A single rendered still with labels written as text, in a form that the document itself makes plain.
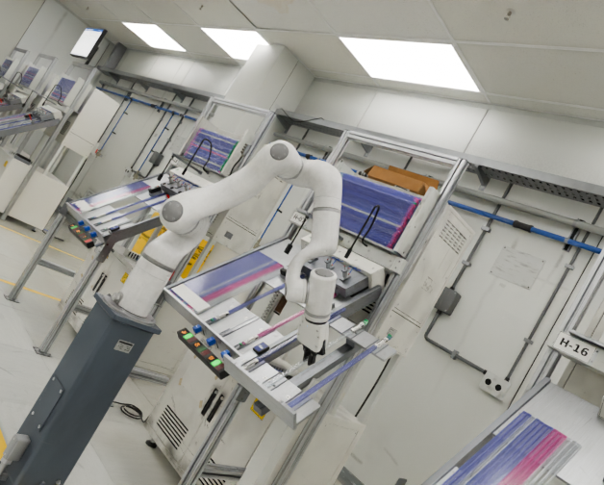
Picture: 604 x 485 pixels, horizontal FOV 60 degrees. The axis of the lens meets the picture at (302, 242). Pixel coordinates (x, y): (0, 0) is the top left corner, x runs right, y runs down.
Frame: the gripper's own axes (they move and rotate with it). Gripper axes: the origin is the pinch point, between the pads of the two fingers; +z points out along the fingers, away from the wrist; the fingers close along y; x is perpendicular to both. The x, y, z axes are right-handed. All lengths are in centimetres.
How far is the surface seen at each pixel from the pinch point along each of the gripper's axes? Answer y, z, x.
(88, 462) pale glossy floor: -68, 74, -46
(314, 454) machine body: -17, 76, 36
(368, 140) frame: -72, -52, 104
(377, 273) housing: -21, -7, 61
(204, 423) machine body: -54, 68, 0
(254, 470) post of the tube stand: 0.1, 38.2, -18.7
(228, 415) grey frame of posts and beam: -19.9, 30.8, -15.5
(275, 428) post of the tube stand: -0.8, 25.4, -10.4
